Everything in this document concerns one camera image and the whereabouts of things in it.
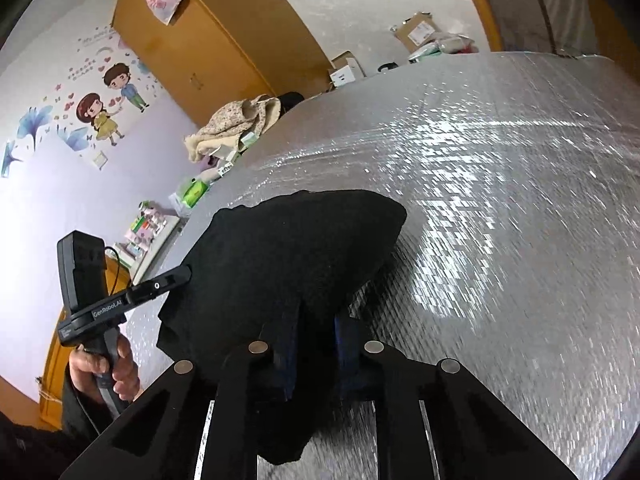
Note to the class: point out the black bundle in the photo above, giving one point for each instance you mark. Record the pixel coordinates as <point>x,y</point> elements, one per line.
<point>290,100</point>

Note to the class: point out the person's left hand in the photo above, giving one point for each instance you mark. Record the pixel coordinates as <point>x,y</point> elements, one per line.
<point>125,375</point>

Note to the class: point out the wooden wardrobe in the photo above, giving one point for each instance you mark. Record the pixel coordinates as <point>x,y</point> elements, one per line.
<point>225,35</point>

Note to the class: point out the colourful packets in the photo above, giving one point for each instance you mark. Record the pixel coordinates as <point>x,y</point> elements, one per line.
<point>145,225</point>

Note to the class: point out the white side table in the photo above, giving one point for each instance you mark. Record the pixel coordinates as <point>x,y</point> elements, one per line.
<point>160,250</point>

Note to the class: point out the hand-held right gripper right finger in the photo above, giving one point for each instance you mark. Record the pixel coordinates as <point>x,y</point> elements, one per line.
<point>342,345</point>

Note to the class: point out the small black object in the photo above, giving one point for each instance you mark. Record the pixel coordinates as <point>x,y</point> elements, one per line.
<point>387,66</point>

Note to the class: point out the pile of plastic packets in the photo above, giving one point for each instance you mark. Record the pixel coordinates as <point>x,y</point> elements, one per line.
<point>452,42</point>

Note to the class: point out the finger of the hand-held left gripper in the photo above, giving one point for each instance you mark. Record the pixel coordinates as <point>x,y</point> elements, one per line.
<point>160,284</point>

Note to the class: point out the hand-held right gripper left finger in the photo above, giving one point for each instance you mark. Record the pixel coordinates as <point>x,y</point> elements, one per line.
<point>287,355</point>

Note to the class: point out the black pants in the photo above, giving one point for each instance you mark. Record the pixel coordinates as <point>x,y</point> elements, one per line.
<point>290,250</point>

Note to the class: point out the green packet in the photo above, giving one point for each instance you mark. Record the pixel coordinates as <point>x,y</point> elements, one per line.
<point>195,194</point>

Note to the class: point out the white wall switch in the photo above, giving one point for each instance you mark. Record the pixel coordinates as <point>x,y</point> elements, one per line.
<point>99,160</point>

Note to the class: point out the silver foil mat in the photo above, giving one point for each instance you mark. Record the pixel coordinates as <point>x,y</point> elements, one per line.
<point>500,210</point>

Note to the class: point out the cartoon couple wall sticker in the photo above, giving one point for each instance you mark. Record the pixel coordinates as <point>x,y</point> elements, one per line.
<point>120,80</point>

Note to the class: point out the wooden door frame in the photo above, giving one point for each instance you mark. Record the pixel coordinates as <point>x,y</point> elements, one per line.
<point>480,0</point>

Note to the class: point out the brown cardboard box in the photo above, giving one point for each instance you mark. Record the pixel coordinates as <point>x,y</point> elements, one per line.
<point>420,30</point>

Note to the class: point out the beige floral blanket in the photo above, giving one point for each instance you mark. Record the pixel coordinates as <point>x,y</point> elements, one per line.
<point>235,115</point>

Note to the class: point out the clear plastic curtain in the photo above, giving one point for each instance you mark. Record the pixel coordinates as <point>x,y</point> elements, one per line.
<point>550,0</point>

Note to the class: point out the small white box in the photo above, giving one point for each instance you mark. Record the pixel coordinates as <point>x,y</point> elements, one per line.
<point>342,77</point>

